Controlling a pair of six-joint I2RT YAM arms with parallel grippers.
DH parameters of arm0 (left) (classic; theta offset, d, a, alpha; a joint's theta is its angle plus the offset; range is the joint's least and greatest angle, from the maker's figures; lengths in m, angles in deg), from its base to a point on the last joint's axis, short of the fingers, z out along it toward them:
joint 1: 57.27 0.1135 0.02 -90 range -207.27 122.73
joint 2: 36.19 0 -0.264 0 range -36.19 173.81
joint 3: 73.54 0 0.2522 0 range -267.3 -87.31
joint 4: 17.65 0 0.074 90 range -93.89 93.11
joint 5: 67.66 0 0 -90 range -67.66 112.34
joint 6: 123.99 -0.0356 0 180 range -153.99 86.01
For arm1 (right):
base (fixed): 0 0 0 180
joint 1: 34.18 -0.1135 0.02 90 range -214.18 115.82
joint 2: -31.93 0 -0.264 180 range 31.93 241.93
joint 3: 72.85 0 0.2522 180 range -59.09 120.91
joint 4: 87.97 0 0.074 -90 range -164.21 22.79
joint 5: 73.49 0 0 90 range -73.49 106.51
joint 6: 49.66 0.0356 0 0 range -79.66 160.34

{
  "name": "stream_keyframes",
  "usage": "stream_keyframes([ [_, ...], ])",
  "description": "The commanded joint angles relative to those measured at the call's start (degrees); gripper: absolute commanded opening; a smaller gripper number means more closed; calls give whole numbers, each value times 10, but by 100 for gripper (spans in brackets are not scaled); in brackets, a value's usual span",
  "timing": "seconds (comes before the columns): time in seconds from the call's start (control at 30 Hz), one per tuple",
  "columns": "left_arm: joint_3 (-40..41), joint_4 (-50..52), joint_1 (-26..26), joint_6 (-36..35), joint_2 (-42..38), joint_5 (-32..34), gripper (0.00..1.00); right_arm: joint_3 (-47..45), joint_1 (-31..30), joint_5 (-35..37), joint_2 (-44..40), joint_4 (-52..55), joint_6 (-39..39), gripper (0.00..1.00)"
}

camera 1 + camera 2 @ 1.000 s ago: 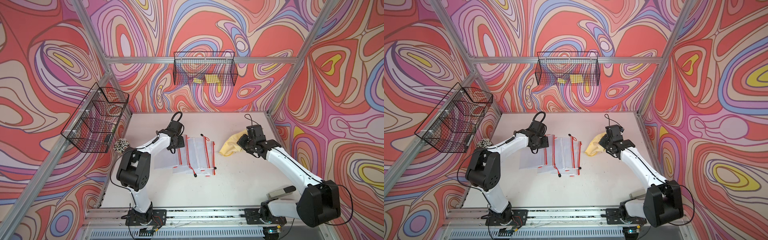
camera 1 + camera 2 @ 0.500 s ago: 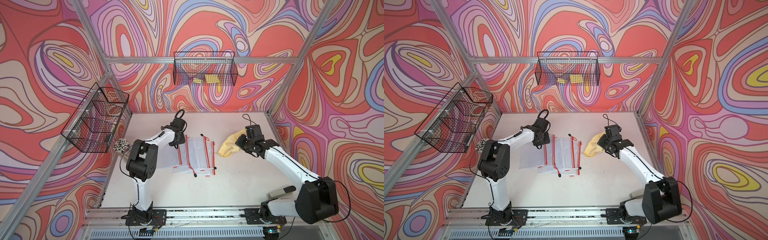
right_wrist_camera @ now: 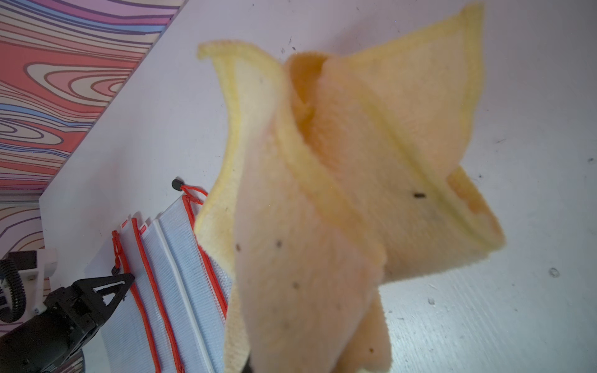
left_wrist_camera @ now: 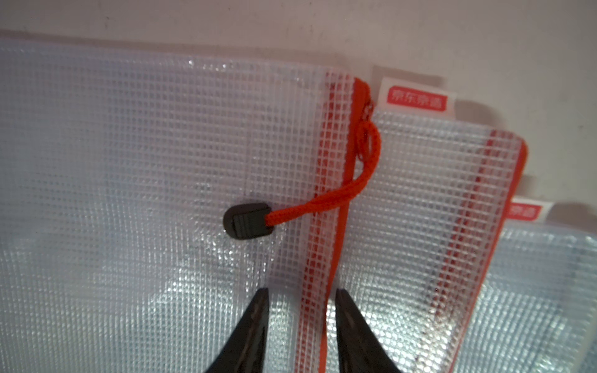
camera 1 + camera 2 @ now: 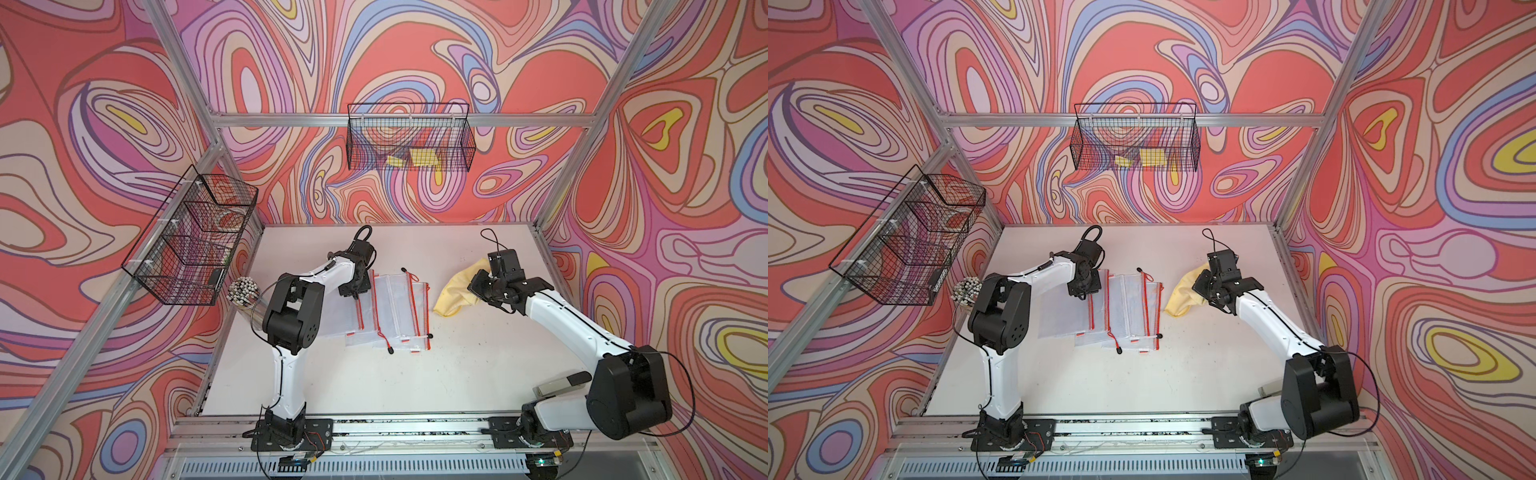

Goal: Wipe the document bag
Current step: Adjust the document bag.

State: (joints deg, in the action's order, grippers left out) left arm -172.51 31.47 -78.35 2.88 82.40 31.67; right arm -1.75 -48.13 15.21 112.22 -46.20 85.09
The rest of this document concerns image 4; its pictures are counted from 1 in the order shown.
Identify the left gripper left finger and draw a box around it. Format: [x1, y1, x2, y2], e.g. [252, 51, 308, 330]
[206, 288, 270, 373]

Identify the clear mesh document bag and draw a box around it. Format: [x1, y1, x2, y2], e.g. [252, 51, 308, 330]
[1, 38, 380, 372]
[455, 201, 596, 372]
[334, 77, 527, 372]

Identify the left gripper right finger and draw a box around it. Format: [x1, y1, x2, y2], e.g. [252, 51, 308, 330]
[335, 289, 400, 373]

